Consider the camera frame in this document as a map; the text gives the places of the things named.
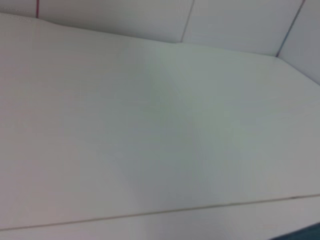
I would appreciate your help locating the teal t-shirt with FREE print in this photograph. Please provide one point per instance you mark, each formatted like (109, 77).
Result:
(311, 235)

